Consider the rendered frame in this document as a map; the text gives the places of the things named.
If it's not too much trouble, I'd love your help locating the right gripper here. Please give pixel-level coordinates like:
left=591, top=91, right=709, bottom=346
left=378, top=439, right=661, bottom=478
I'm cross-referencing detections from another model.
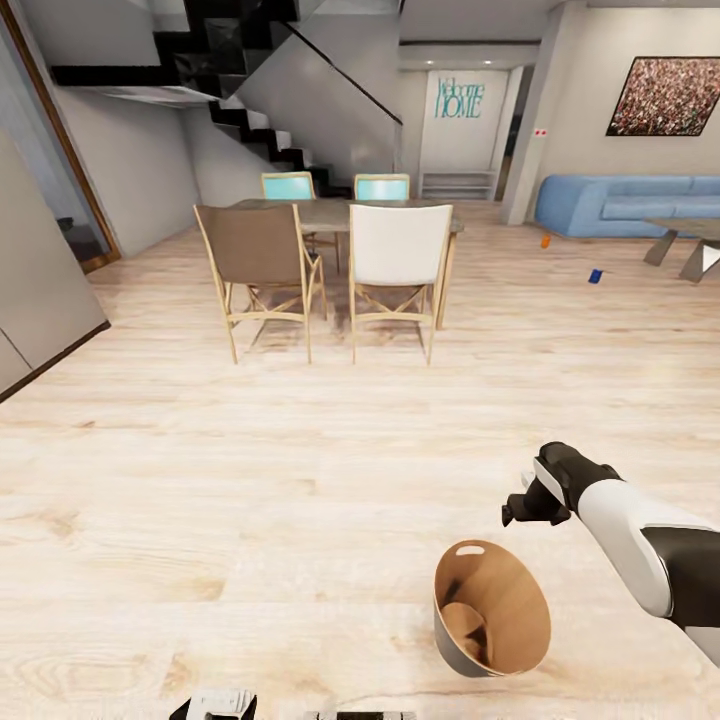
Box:
left=501, top=485, right=571, bottom=527

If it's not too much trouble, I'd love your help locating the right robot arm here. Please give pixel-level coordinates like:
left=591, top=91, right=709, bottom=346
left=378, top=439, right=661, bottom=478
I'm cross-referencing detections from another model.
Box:
left=501, top=441, right=720, bottom=669

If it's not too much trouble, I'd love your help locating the trash can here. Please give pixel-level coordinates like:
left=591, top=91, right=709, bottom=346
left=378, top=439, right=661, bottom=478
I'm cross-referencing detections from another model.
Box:
left=434, top=539, right=553, bottom=678

